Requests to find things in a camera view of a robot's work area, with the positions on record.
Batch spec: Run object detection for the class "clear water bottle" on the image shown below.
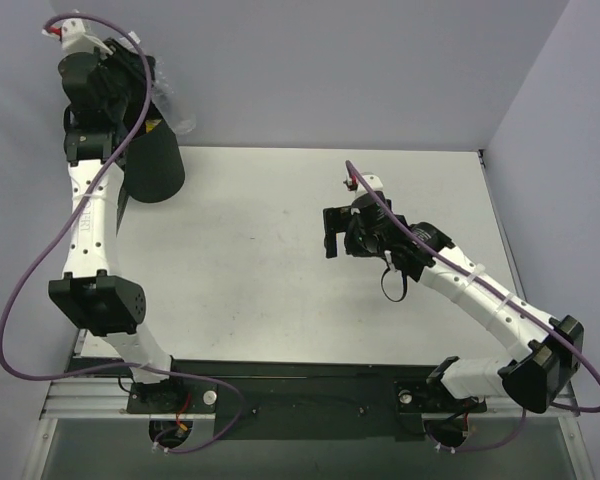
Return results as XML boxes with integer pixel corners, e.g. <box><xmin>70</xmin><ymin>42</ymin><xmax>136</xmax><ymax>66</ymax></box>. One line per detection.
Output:
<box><xmin>152</xmin><ymin>56</ymin><xmax>197</xmax><ymax>136</ymax></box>

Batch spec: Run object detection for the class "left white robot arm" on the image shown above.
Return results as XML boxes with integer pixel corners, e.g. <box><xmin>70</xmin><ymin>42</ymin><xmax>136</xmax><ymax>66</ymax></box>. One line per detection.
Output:
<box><xmin>48</xmin><ymin>35</ymin><xmax>186</xmax><ymax>412</ymax></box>

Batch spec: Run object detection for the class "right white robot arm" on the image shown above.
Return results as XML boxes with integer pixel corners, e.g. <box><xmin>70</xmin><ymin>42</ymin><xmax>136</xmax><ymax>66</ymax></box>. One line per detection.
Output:
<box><xmin>323</xmin><ymin>194</ymin><xmax>584</xmax><ymax>413</ymax></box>

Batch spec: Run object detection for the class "black plastic trash bin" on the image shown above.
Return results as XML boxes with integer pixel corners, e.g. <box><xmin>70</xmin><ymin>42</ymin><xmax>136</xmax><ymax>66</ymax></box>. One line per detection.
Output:
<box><xmin>124</xmin><ymin>55</ymin><xmax>186</xmax><ymax>204</ymax></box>

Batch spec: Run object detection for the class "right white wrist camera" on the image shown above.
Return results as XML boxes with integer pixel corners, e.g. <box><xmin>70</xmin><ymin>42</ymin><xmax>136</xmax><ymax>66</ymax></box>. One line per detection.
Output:
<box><xmin>344</xmin><ymin>172</ymin><xmax>384</xmax><ymax>195</ymax></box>

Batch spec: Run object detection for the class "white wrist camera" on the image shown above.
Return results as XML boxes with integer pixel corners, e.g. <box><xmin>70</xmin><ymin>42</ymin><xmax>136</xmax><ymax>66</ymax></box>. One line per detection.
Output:
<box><xmin>344</xmin><ymin>172</ymin><xmax>384</xmax><ymax>195</ymax></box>
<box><xmin>42</xmin><ymin>18</ymin><xmax>113</xmax><ymax>58</ymax></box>

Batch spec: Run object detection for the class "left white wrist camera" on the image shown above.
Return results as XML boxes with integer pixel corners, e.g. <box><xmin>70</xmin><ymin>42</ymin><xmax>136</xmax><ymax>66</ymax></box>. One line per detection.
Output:
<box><xmin>42</xmin><ymin>18</ymin><xmax>113</xmax><ymax>58</ymax></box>

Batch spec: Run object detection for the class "black strap loop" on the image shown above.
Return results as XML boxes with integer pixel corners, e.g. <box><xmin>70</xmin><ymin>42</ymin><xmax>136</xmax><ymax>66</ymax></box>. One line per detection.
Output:
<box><xmin>381</xmin><ymin>267</ymin><xmax>409</xmax><ymax>304</ymax></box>

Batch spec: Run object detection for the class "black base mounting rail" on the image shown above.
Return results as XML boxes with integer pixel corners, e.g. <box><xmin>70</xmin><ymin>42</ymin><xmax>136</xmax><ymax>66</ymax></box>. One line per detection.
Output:
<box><xmin>67</xmin><ymin>357</ymin><xmax>489</xmax><ymax>444</ymax></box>

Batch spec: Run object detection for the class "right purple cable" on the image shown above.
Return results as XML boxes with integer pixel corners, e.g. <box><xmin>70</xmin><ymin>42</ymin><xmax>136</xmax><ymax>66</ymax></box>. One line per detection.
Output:
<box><xmin>345</xmin><ymin>159</ymin><xmax>600</xmax><ymax>454</ymax></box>

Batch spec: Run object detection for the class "aluminium frame rail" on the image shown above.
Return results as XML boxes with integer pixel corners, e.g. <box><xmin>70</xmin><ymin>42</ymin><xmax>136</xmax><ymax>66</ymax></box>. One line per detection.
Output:
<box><xmin>39</xmin><ymin>374</ymin><xmax>580</xmax><ymax>421</ymax></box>

